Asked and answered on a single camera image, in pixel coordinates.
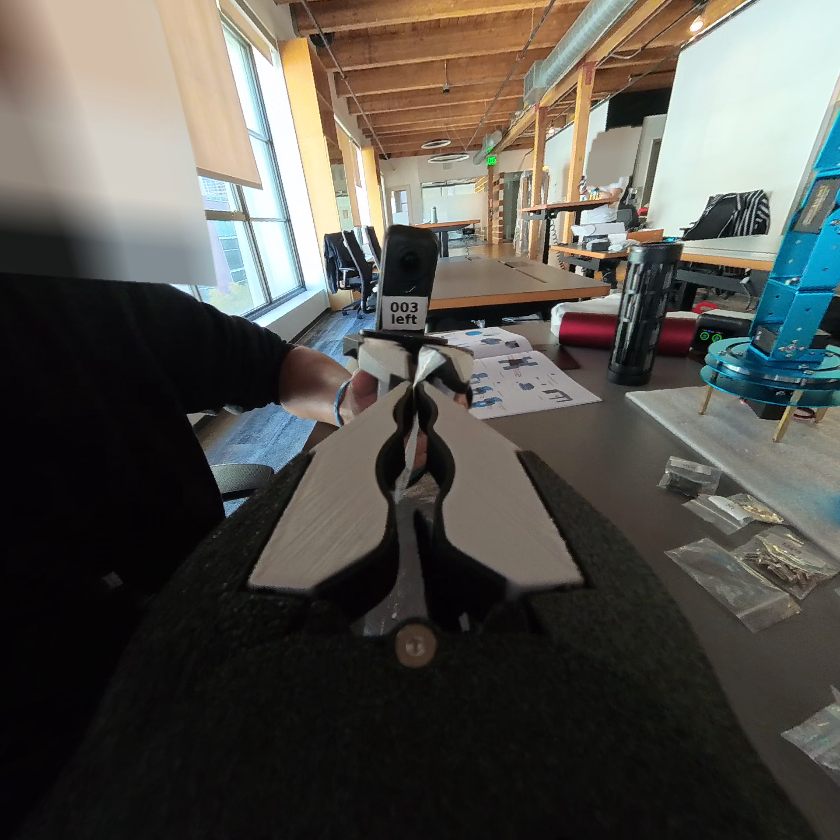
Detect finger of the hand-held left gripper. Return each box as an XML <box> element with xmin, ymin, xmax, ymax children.
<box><xmin>357</xmin><ymin>341</ymin><xmax>421</xmax><ymax>401</ymax></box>
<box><xmin>419</xmin><ymin>344</ymin><xmax>473</xmax><ymax>409</ymax></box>

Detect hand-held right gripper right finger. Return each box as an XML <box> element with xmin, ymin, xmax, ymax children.
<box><xmin>420</xmin><ymin>384</ymin><xmax>585</xmax><ymax>597</ymax></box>

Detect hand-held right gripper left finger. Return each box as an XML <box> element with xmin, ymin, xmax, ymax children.
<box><xmin>247</xmin><ymin>382</ymin><xmax>417</xmax><ymax>597</ymax></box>

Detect large clear plastic bag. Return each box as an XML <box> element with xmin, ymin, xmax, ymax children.
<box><xmin>390</xmin><ymin>348</ymin><xmax>439</xmax><ymax>634</ymax></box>

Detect person's left forearm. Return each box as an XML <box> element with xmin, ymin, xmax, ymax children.
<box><xmin>164</xmin><ymin>289</ymin><xmax>343</xmax><ymax>427</ymax></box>

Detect dark grey desk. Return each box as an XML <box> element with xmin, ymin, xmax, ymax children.
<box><xmin>308</xmin><ymin>322</ymin><xmax>840</xmax><ymax>840</ymax></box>

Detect long wooden desk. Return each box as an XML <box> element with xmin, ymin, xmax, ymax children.
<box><xmin>423</xmin><ymin>255</ymin><xmax>613</xmax><ymax>315</ymax></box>

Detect person's left hand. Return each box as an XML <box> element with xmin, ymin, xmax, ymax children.
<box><xmin>338</xmin><ymin>367</ymin><xmax>395</xmax><ymax>427</ymax></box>

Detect black office chair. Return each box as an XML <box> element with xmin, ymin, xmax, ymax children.
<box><xmin>323</xmin><ymin>225</ymin><xmax>383</xmax><ymax>320</ymax></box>

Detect open instruction manual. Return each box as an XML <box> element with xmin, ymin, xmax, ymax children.
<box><xmin>430</xmin><ymin>328</ymin><xmax>603</xmax><ymax>421</ymax></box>

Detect red metal cylinder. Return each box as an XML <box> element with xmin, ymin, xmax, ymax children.
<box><xmin>556</xmin><ymin>311</ymin><xmax>698</xmax><ymax>360</ymax></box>

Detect tall side window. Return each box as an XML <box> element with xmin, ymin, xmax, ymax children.
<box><xmin>197</xmin><ymin>20</ymin><xmax>309</xmax><ymax>316</ymax></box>

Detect white foam sheet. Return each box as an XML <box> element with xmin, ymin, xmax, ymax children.
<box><xmin>625</xmin><ymin>384</ymin><xmax>840</xmax><ymax>559</ymax></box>

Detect black patterned cylinder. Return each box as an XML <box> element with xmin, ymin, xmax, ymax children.
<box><xmin>607</xmin><ymin>241</ymin><xmax>685</xmax><ymax>387</ymax></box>

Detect person's black sweater torso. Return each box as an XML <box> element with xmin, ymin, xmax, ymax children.
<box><xmin>0</xmin><ymin>272</ymin><xmax>290</xmax><ymax>840</ymax></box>

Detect pile of small screw bags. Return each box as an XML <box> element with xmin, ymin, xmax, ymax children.
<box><xmin>658</xmin><ymin>455</ymin><xmax>840</xmax><ymax>785</ymax></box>

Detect beige window roller blind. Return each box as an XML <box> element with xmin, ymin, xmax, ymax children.
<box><xmin>154</xmin><ymin>0</ymin><xmax>265</xmax><ymax>191</ymax></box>

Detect black device green lights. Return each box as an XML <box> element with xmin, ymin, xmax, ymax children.
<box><xmin>692</xmin><ymin>311</ymin><xmax>756</xmax><ymax>355</ymax></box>

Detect black striped jacket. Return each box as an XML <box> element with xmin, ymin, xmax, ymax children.
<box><xmin>682</xmin><ymin>190</ymin><xmax>773</xmax><ymax>242</ymax></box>

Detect white partition panel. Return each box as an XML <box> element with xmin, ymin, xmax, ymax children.
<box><xmin>646</xmin><ymin>0</ymin><xmax>840</xmax><ymax>240</ymax></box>

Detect silver spiral air duct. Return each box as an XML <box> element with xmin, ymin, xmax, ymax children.
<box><xmin>525</xmin><ymin>0</ymin><xmax>647</xmax><ymax>96</ymax></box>

